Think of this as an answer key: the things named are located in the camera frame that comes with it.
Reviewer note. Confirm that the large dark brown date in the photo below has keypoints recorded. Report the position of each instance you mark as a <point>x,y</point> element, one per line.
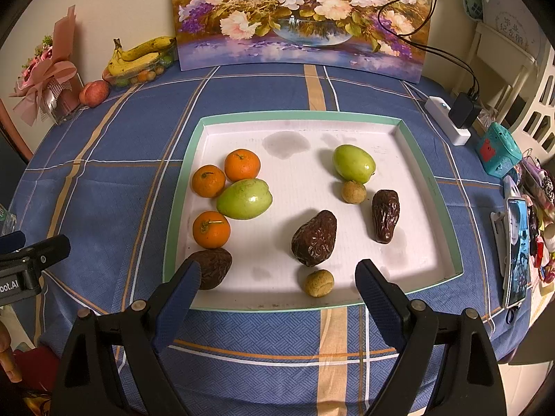
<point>314,238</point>

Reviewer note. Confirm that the clear plastic bottle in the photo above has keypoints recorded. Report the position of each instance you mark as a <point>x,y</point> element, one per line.
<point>5,221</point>

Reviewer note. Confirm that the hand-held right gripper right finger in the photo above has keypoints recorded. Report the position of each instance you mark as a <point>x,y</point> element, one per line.
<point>379,303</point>

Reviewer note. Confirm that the flower painting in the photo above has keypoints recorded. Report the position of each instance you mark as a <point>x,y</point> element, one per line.
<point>303,8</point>

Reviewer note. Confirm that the pink wrapped bouquet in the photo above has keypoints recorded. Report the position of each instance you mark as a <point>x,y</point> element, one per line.
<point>47,73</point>

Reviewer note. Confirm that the teal box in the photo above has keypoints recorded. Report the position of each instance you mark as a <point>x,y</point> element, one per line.
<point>498,147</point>

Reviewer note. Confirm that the person's left hand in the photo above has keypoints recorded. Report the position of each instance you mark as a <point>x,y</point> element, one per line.
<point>8,355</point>

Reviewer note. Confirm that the grey phone stand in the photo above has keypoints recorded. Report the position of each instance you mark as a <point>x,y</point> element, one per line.
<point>498,238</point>

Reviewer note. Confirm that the white chair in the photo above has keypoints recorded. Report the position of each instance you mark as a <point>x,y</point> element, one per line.
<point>507,43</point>

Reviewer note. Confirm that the tan longan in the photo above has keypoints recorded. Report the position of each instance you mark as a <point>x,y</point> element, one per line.
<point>353,191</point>
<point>318,283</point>

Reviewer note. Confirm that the white lattice furniture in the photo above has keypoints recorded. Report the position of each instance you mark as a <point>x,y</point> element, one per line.
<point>547,95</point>

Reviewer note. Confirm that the white tray with green rim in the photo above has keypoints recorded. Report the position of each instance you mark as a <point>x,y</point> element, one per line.
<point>279,225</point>

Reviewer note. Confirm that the white power strip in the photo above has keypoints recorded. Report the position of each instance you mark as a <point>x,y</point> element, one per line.
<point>435,106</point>

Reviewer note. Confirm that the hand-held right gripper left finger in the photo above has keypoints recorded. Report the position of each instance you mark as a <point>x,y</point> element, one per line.
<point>175,307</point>

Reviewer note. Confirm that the smartphone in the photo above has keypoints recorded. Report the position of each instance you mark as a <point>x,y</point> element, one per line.
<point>518,251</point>

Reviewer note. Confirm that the small white device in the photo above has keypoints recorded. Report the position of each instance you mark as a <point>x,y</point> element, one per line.
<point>510,188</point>

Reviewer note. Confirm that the orange tangerine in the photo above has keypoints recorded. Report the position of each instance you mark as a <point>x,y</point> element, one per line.
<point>208,181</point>
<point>242,165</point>
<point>211,229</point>

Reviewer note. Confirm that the clear container of small fruits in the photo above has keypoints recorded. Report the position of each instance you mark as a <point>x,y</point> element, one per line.
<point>143,77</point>

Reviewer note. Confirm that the black charger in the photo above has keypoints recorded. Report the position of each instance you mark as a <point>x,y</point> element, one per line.
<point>462,110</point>

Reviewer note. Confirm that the pile of small trinkets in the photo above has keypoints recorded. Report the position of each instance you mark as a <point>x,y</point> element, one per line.
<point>537,190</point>

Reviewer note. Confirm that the red apple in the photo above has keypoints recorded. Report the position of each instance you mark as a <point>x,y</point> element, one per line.
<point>93,94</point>

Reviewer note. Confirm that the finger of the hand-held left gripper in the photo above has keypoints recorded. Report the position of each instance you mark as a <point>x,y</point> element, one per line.
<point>12,242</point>
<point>47,251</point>

